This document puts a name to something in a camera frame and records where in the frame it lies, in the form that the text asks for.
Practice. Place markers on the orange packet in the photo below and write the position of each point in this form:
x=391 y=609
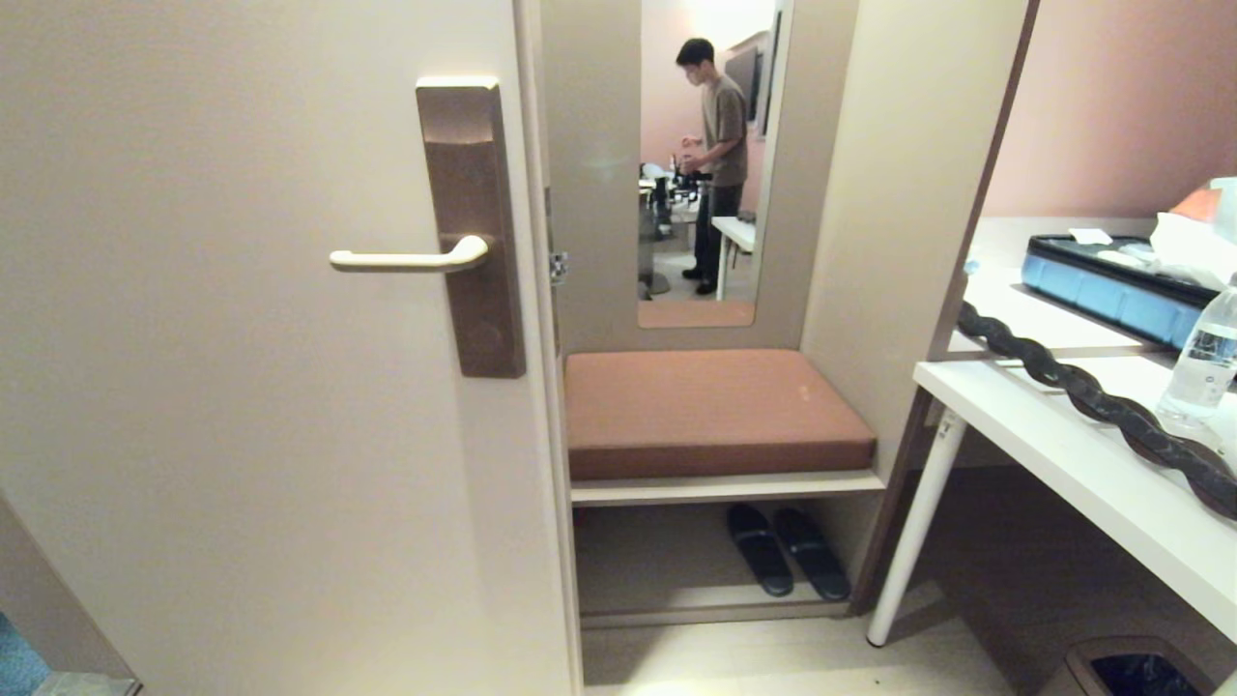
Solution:
x=1201 y=201

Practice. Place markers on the blue and black tray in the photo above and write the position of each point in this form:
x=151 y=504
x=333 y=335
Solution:
x=1102 y=290

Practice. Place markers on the white table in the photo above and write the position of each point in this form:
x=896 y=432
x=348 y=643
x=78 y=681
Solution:
x=1073 y=445

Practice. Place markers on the trash bin with black liner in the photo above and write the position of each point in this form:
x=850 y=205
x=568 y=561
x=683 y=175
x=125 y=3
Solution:
x=1140 y=672

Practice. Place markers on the black slipper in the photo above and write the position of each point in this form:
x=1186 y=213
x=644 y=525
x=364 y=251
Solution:
x=761 y=551
x=814 y=556

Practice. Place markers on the clear plastic water bottle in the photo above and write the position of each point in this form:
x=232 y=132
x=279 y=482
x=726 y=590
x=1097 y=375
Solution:
x=1198 y=367

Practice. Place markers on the wall mirror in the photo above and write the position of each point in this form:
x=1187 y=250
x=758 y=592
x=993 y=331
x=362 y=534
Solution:
x=657 y=116

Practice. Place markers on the bronze door lock plate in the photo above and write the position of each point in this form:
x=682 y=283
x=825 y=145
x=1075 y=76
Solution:
x=474 y=145

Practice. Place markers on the white plastic bag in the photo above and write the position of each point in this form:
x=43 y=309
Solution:
x=1193 y=246

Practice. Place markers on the metal door latch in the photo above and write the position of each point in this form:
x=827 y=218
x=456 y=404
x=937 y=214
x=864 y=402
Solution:
x=559 y=268

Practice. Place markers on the beige door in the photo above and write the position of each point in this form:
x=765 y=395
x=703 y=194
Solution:
x=242 y=435

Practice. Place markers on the beige bench shelf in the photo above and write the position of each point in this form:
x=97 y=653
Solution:
x=725 y=488

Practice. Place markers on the white paper card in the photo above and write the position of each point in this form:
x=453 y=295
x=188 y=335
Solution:
x=1091 y=236

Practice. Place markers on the white table leg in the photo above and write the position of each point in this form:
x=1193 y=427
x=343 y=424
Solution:
x=913 y=532

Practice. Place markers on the brown seat cushion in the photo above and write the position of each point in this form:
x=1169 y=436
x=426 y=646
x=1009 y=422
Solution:
x=710 y=411

